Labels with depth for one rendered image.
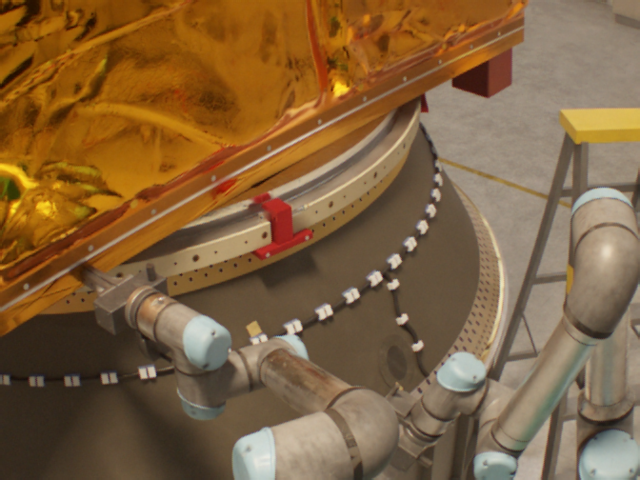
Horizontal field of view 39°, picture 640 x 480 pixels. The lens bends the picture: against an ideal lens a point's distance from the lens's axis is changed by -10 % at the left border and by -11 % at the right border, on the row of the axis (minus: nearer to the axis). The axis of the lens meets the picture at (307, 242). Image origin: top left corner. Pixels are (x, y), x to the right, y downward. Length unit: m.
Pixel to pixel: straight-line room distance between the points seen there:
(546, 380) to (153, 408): 0.85
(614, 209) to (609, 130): 1.42
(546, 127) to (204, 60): 4.92
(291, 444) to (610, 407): 0.67
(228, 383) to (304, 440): 0.39
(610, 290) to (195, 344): 0.63
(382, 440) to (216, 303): 0.79
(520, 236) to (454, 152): 1.01
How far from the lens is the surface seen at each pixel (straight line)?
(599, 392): 1.66
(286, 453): 1.20
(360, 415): 1.24
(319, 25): 1.97
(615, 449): 1.64
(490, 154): 6.02
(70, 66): 1.51
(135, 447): 1.98
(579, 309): 1.39
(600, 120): 2.93
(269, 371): 1.55
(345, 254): 2.12
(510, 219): 5.35
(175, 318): 1.53
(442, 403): 1.66
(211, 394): 1.58
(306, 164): 2.05
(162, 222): 1.82
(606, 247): 1.39
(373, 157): 2.16
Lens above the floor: 2.70
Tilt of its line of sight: 32 degrees down
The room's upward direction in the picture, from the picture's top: 2 degrees counter-clockwise
